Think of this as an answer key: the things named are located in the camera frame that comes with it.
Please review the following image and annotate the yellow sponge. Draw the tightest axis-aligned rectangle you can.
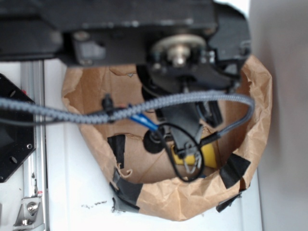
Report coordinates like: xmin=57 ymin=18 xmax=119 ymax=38
xmin=171 ymin=144 xmax=218 ymax=168

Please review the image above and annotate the metal corner bracket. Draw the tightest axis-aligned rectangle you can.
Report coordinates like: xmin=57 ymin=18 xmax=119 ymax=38
xmin=13 ymin=197 xmax=45 ymax=231

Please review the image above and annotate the grey braided cable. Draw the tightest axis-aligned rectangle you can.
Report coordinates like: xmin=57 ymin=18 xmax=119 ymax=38
xmin=0 ymin=90 xmax=255 ymax=147

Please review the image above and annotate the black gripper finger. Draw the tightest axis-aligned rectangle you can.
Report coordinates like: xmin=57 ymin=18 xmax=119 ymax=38
xmin=171 ymin=127 xmax=202 ymax=159

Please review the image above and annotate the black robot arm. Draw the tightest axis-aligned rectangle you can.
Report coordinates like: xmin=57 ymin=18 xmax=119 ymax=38
xmin=0 ymin=0 xmax=255 ymax=144

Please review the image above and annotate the black hexagonal base plate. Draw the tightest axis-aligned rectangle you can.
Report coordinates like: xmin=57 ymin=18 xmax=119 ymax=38
xmin=0 ymin=74 xmax=36 ymax=183

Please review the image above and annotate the aluminium extrusion rail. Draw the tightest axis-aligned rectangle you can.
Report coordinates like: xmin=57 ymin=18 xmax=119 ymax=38
xmin=21 ymin=61 xmax=49 ymax=231

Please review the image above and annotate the brown paper bin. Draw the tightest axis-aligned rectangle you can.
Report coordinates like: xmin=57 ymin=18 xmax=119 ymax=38
xmin=62 ymin=56 xmax=272 ymax=221

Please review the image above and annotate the thin black wire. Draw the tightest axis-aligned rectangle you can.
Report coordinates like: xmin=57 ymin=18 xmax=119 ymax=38
xmin=157 ymin=122 xmax=205 ymax=183

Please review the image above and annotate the silver key bunch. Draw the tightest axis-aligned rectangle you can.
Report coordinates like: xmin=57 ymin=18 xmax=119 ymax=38
xmin=183 ymin=152 xmax=203 ymax=174

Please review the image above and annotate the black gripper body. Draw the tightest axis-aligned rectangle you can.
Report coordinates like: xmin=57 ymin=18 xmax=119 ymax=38
xmin=151 ymin=100 xmax=223 ymax=135

